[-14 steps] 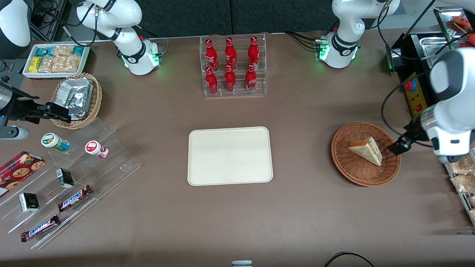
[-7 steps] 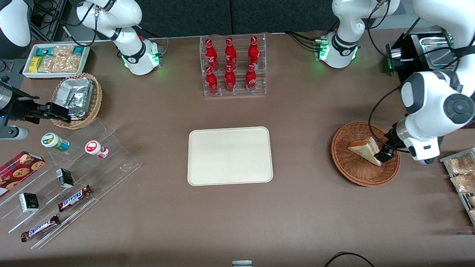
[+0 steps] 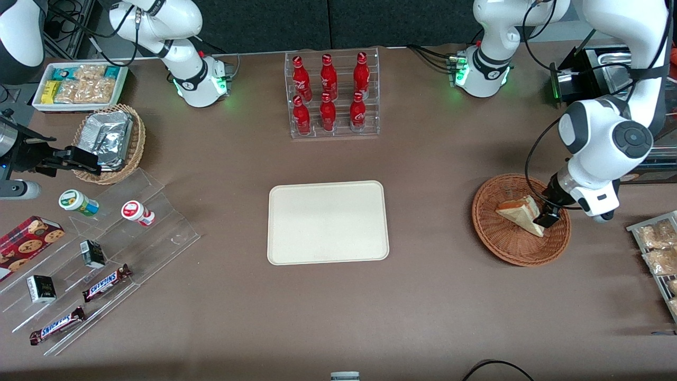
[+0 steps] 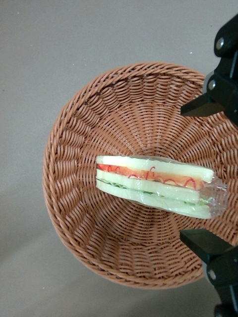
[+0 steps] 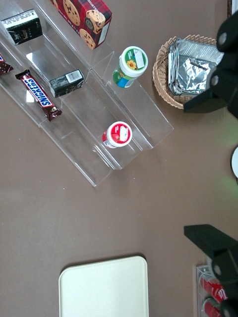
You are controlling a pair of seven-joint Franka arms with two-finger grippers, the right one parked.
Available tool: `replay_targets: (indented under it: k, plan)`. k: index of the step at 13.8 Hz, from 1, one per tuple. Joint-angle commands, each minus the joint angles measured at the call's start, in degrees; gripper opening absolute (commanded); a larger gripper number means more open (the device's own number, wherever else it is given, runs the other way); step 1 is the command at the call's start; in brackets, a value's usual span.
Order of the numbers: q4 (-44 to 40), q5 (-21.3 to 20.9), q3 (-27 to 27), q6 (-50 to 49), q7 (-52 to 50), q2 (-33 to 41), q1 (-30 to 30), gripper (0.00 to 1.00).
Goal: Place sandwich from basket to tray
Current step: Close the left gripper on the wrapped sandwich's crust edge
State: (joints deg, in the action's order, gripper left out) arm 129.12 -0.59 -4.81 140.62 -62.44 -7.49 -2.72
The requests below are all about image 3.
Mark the red plaid cookie box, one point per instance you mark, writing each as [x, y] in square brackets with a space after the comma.
[26, 243]

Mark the white rectangular snack bin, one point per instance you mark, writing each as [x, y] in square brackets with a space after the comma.
[79, 107]

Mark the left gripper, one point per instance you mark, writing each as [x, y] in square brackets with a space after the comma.
[554, 195]

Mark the red cola bottle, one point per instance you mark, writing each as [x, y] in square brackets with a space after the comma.
[328, 115]
[301, 82]
[362, 76]
[329, 79]
[301, 117]
[358, 114]

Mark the small tan wicker basket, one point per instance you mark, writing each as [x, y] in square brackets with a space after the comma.
[136, 143]

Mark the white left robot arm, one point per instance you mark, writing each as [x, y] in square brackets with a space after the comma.
[619, 32]

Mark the red lid yogurt cup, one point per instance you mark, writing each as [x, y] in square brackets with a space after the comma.
[136, 212]

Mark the teal snack packet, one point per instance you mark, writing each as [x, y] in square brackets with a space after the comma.
[62, 73]

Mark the small black carton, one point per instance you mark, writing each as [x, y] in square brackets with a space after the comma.
[41, 289]
[93, 254]

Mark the brown snickers bar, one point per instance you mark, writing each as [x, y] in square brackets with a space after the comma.
[106, 283]
[57, 325]

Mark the clear acrylic stepped display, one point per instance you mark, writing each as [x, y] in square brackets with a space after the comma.
[158, 233]

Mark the black hot food display case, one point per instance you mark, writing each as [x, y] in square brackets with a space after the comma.
[597, 69]

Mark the large brown wicker basket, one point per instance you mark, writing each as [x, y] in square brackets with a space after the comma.
[502, 241]

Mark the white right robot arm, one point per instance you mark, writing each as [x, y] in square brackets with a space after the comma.
[180, 21]

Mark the yellow snack packet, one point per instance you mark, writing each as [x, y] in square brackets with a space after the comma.
[50, 91]

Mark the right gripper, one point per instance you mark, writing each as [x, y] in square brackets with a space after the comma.
[33, 155]

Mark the clear acrylic bottle rack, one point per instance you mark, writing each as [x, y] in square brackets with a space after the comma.
[341, 132]

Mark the clear bag of crackers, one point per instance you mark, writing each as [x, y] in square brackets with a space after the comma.
[95, 91]

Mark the triangular sandwich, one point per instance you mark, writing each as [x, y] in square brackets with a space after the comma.
[515, 212]

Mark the green lid yogurt cup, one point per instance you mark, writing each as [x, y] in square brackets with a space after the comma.
[76, 202]

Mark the beige plastic tray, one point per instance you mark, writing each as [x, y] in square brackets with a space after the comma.
[328, 222]

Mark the silver foil pack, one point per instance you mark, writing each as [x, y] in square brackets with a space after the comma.
[108, 137]

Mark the clear bag of pastry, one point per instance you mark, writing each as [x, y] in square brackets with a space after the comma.
[661, 262]
[656, 235]

